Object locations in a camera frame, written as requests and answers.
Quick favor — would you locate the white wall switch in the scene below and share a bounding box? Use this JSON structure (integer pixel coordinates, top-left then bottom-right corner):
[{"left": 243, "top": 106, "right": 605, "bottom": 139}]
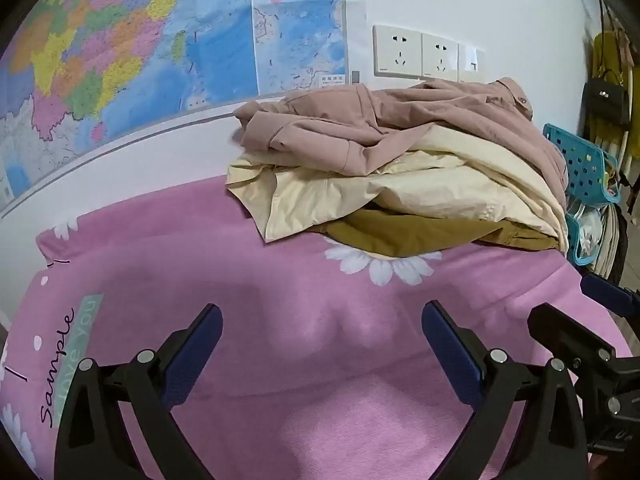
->
[{"left": 457, "top": 44, "right": 486, "bottom": 84}]

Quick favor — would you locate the mustard brown garment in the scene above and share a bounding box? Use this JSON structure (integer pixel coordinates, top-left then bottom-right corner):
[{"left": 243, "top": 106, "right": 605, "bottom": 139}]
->
[{"left": 310, "top": 207, "right": 561, "bottom": 261}]

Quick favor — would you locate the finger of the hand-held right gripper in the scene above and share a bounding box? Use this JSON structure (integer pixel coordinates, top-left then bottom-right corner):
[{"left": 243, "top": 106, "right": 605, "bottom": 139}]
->
[
  {"left": 579, "top": 272, "right": 640, "bottom": 319},
  {"left": 528, "top": 303, "right": 632, "bottom": 401}
]

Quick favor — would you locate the pink jacket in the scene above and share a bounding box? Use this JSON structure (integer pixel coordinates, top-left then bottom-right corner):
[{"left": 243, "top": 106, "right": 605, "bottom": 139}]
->
[{"left": 235, "top": 77, "right": 569, "bottom": 211}]

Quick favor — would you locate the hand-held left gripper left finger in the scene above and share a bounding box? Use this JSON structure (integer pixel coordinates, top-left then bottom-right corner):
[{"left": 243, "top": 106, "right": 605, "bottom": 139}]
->
[{"left": 54, "top": 303, "right": 224, "bottom": 480}]

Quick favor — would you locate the white wall socket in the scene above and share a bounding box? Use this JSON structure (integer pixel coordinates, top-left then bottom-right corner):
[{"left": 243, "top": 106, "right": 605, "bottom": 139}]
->
[
  {"left": 420, "top": 31, "right": 460, "bottom": 83},
  {"left": 372, "top": 24, "right": 424, "bottom": 80}
]

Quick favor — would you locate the pink daisy print bedsheet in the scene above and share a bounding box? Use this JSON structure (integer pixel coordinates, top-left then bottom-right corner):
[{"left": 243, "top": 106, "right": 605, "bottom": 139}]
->
[{"left": 0, "top": 177, "right": 628, "bottom": 480}]

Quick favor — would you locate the yellow hanging garment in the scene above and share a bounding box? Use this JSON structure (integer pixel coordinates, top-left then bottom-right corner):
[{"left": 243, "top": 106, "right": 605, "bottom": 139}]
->
[{"left": 592, "top": 30, "right": 637, "bottom": 146}]

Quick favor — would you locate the cream garment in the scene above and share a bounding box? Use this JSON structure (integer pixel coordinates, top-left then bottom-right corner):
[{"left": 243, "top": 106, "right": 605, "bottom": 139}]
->
[{"left": 226, "top": 125, "right": 571, "bottom": 257}]

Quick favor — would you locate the black handbag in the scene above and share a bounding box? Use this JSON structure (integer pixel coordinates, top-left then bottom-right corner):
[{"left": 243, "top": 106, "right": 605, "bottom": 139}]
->
[{"left": 581, "top": 67, "right": 632, "bottom": 129}]

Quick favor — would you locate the colourful wall map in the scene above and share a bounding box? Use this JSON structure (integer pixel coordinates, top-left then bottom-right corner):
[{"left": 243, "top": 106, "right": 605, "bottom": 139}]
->
[{"left": 0, "top": 0, "right": 368, "bottom": 211}]

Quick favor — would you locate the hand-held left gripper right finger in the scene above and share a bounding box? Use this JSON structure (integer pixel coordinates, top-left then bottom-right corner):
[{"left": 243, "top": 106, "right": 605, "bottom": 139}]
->
[{"left": 421, "top": 300, "right": 588, "bottom": 480}]

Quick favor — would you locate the blue plastic basket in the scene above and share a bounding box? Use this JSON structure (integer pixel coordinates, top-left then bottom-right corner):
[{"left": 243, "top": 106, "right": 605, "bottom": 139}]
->
[
  {"left": 542, "top": 123, "right": 619, "bottom": 209},
  {"left": 565, "top": 212, "right": 608, "bottom": 267}
]

